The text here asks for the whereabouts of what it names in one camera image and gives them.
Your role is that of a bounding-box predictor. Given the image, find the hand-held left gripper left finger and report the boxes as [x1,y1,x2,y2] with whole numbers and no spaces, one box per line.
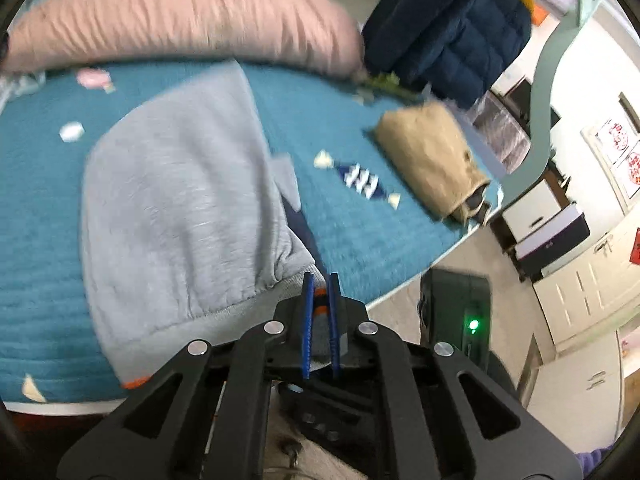
[56,272,317,480]

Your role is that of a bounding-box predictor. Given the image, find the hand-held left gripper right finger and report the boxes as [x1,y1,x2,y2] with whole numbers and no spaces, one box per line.
[327,272,584,480]

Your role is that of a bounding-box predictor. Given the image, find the grey navy baseball jacket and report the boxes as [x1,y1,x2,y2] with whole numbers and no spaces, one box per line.
[80,60,347,392]

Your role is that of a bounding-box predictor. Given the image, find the purple black cabinet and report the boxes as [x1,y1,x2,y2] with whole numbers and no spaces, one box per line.
[514,204,592,282]

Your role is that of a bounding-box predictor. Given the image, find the white cabinet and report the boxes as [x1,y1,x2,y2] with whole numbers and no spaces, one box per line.
[501,180,569,252]

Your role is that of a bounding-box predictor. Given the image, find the white cupboard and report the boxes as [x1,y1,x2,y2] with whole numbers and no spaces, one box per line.
[532,220,640,357]

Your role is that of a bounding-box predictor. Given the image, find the folded khaki garment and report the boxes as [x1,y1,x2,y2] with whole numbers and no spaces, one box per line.
[375,101,494,224]

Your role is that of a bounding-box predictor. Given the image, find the green cloth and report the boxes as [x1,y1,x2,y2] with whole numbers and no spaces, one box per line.
[366,72,417,100]

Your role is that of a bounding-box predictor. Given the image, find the navy yellow puffer jacket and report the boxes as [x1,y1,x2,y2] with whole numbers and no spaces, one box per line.
[361,0,536,111]

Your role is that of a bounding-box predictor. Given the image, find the teal quilted bed sheet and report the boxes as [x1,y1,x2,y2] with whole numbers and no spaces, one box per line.
[0,57,504,406]

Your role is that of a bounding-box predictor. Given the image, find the pink duvet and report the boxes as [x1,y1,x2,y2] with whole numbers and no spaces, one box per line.
[0,0,367,79]

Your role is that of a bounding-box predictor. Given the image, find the mint green bunk bed frame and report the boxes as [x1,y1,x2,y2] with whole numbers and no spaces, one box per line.
[360,0,608,311]

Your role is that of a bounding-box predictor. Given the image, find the red print wall poster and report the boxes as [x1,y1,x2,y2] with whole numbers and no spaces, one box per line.
[610,140,640,214]
[580,119,632,164]

